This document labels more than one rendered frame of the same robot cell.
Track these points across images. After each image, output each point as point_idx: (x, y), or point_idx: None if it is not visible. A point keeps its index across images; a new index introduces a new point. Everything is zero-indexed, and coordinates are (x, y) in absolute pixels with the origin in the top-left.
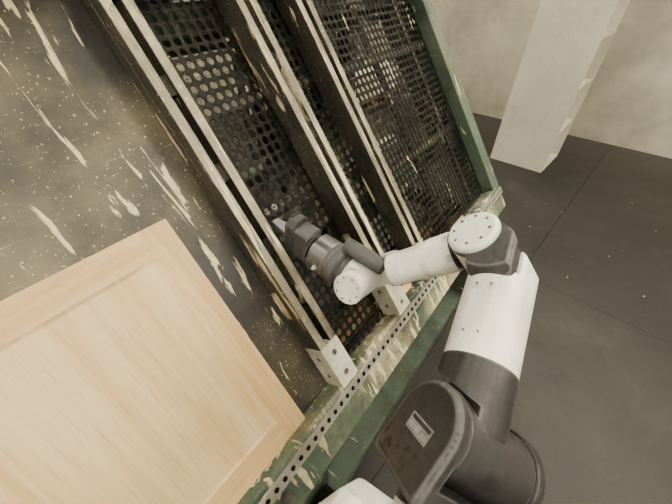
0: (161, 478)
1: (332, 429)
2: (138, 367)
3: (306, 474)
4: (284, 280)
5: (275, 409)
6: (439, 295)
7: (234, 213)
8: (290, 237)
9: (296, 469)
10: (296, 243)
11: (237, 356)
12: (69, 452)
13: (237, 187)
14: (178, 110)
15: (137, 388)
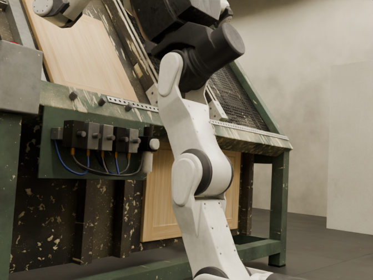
0: (80, 66)
1: (155, 114)
2: (82, 40)
3: (139, 114)
4: (142, 54)
5: (127, 91)
6: (232, 135)
7: (127, 28)
8: (147, 41)
9: (135, 105)
10: (150, 43)
11: (116, 65)
12: (58, 38)
13: (129, 24)
14: (115, 0)
15: (80, 43)
